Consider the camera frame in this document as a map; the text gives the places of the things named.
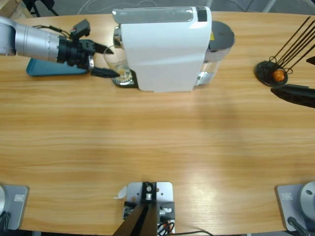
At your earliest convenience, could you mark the white mount with dark post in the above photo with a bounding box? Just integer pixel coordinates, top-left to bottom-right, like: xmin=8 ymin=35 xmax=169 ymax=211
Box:
xmin=113 ymin=181 xmax=176 ymax=236

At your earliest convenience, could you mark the orange coffee capsule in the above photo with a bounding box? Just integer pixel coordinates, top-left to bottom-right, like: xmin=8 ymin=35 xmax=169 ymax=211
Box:
xmin=273 ymin=68 xmax=286 ymax=81

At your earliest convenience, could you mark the black capsule holder with rods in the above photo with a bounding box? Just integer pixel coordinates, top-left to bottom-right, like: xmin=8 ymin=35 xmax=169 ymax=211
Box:
xmin=254 ymin=16 xmax=315 ymax=88

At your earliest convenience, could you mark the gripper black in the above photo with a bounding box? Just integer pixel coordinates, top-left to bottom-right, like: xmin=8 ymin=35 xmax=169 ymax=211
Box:
xmin=56 ymin=36 xmax=119 ymax=79

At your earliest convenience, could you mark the clear drinking glass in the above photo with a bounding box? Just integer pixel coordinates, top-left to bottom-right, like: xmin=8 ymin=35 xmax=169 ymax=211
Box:
xmin=102 ymin=44 xmax=132 ymax=83

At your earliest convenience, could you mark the teal plastic tray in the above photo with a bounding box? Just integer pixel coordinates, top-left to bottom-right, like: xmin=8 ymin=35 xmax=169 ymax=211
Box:
xmin=26 ymin=58 xmax=93 ymax=77

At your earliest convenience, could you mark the black base cable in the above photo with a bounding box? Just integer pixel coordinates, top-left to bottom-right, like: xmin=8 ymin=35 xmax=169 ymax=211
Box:
xmin=287 ymin=216 xmax=311 ymax=236
xmin=0 ymin=211 xmax=12 ymax=232

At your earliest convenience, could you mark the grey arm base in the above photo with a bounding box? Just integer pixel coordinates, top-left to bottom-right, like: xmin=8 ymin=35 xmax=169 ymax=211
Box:
xmin=275 ymin=181 xmax=315 ymax=232
xmin=0 ymin=184 xmax=30 ymax=231

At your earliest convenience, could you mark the black chair frame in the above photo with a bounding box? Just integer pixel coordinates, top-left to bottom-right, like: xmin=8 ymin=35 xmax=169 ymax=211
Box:
xmin=22 ymin=0 xmax=60 ymax=17

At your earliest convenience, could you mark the white paper tag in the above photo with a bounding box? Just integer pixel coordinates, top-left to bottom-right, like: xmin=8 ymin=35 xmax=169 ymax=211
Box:
xmin=113 ymin=185 xmax=128 ymax=200

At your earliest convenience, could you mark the white capsule coffee machine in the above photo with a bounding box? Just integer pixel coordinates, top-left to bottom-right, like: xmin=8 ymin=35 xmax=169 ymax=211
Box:
xmin=112 ymin=6 xmax=236 ymax=93

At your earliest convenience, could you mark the black cable under mount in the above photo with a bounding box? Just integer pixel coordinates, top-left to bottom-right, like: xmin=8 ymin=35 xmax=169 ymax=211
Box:
xmin=176 ymin=230 xmax=214 ymax=236

